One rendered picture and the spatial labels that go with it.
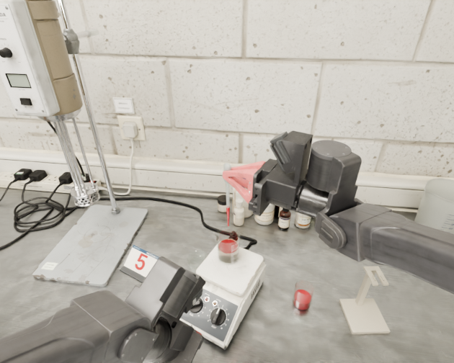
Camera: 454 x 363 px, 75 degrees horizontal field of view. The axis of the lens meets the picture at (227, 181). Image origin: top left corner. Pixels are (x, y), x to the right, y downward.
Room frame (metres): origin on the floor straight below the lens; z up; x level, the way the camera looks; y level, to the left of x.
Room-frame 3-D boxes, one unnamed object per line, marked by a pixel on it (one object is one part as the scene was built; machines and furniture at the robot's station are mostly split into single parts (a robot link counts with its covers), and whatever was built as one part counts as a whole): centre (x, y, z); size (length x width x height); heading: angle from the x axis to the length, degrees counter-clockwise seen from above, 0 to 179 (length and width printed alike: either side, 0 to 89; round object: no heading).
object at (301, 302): (0.42, -0.17, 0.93); 0.04 x 0.04 x 0.06
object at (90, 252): (0.62, 0.38, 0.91); 0.30 x 0.20 x 0.01; 172
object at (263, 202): (0.42, -0.10, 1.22); 0.10 x 0.07 x 0.07; 150
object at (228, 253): (0.48, 0.00, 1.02); 0.06 x 0.05 x 0.08; 126
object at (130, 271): (0.52, 0.22, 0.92); 0.09 x 0.06 x 0.04; 60
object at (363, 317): (0.39, -0.30, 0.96); 0.08 x 0.08 x 0.13; 1
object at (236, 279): (0.46, -0.01, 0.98); 0.12 x 0.12 x 0.01; 60
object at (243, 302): (0.44, 0.00, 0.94); 0.22 x 0.13 x 0.08; 151
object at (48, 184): (0.90, 0.66, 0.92); 0.40 x 0.06 x 0.04; 82
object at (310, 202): (0.39, -0.15, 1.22); 0.07 x 0.06 x 0.07; 60
